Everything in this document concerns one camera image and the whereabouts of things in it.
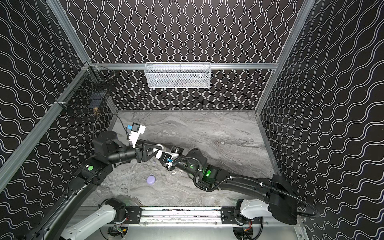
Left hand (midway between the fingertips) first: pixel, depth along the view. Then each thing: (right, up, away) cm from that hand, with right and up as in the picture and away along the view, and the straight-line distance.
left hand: (160, 147), depth 60 cm
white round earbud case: (0, 0, +1) cm, 1 cm away
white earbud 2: (+2, -19, +29) cm, 35 cm away
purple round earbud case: (-11, -22, +26) cm, 36 cm away
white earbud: (+6, -18, +28) cm, 34 cm away
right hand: (-1, 0, +5) cm, 5 cm away
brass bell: (-41, +17, +22) cm, 50 cm away
